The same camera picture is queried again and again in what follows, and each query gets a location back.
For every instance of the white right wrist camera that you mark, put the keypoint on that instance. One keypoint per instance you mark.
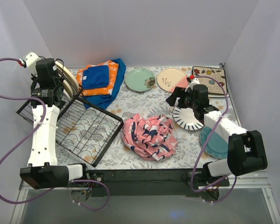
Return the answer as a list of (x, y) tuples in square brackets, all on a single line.
[(192, 80)]

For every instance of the watermelon pattern round plate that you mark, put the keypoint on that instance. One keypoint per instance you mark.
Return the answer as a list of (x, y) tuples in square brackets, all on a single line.
[(67, 89)]

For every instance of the cream and pink plate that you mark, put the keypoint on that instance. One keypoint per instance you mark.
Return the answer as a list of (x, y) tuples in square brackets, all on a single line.
[(170, 78)]

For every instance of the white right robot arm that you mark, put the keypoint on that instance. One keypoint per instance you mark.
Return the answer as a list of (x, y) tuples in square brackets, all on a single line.
[(246, 151)]

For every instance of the cream round plate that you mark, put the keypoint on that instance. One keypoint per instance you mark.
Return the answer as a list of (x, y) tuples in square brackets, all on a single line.
[(69, 77)]

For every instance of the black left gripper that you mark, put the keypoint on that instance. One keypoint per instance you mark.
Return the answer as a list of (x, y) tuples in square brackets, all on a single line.
[(45, 75)]

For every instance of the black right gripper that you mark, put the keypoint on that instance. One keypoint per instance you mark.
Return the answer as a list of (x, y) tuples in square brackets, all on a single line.
[(176, 97)]

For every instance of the pink navy patterned shorts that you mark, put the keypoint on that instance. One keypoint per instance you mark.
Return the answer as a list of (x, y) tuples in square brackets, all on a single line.
[(150, 138)]

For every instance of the blue and orange cloth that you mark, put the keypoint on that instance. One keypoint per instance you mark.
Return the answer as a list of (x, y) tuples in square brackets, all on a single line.
[(101, 83)]

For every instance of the blue striped white plate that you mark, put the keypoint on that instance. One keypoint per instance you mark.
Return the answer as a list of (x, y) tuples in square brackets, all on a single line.
[(184, 117)]

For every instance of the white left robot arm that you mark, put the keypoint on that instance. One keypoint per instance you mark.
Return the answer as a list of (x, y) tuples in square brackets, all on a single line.
[(43, 171)]

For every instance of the mint green flower plate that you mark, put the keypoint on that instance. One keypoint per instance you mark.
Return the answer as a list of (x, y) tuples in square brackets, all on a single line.
[(140, 80)]

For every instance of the square plate yellow flower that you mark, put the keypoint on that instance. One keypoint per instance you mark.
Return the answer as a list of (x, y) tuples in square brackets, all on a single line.
[(213, 78)]

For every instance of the floral table mat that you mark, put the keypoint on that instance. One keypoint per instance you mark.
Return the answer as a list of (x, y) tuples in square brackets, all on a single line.
[(147, 104)]

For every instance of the aluminium frame rail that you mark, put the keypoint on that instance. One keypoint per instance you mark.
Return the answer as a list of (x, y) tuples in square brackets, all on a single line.
[(247, 200)]

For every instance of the teal round plate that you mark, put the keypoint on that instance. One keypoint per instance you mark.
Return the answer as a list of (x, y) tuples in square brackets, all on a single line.
[(217, 147)]

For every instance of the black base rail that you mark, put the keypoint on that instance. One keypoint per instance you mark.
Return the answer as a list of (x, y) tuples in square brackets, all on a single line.
[(145, 182)]

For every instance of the black wire dish rack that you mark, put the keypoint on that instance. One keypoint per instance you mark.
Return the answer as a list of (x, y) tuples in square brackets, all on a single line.
[(83, 129)]

